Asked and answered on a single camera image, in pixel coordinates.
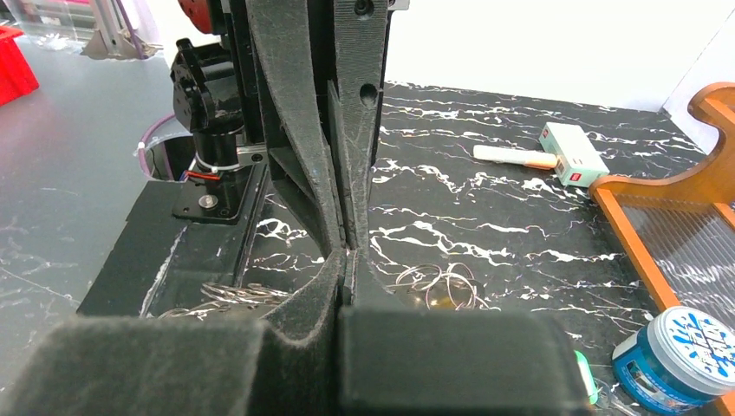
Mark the orange white tube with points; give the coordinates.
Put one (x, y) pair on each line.
(534, 159)

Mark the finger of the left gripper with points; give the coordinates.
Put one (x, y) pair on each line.
(354, 94)
(297, 148)

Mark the yellow key tag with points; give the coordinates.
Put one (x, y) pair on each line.
(439, 299)

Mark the blue round jar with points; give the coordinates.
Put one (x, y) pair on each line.
(681, 360)

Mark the white red small box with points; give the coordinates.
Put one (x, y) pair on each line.
(578, 162)

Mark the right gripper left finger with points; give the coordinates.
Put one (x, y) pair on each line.
(278, 364)

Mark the green key tag right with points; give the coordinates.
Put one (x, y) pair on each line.
(587, 378)

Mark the orange wooden shelf rack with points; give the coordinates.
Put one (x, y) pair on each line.
(678, 232)

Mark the red plastic crate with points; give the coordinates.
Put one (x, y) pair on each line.
(17, 78)

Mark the small silver key rings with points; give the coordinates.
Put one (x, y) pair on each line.
(344, 290)

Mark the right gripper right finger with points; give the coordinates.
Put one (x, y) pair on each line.
(401, 361)

